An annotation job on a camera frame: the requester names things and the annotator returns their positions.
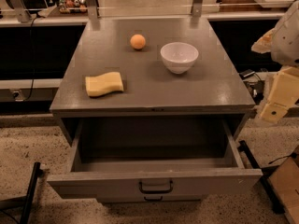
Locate grey metal drawer cabinet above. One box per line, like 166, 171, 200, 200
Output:
50, 16, 254, 140

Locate brown cardboard box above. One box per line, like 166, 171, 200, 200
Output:
270, 147, 299, 224

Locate grey top drawer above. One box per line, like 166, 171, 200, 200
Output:
48, 118, 262, 203

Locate black lower drawer handle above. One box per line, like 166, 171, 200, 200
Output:
144, 196, 163, 202

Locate yellow sponge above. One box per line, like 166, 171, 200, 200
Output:
85, 72, 124, 97

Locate grey metal post left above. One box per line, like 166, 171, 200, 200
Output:
10, 0, 31, 23

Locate black cable left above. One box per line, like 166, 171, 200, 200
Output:
24, 15, 39, 101

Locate black top drawer handle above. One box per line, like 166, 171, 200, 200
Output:
138, 180, 174, 195

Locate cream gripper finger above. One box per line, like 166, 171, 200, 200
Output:
259, 103, 288, 123
251, 29, 275, 54

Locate black metal bar left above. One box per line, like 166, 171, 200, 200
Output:
20, 162, 43, 224

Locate orange ball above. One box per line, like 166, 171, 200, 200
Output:
130, 35, 146, 49

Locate black metal bar right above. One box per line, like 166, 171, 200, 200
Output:
238, 140, 285, 214

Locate grey metal post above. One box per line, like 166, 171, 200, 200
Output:
191, 0, 203, 17
10, 0, 31, 23
86, 0, 99, 21

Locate grey metal post middle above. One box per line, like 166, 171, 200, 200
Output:
86, 0, 99, 21

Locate small black device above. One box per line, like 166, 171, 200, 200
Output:
239, 69, 255, 79

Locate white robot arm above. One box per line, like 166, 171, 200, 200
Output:
251, 1, 299, 124

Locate grey metal post right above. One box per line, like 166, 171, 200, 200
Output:
191, 0, 203, 17

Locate black drawer handle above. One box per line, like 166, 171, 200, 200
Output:
144, 196, 163, 202
138, 180, 174, 195

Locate black metal bar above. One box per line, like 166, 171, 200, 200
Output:
238, 140, 285, 214
20, 162, 43, 224

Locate white bowl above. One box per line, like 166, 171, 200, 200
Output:
160, 42, 199, 74

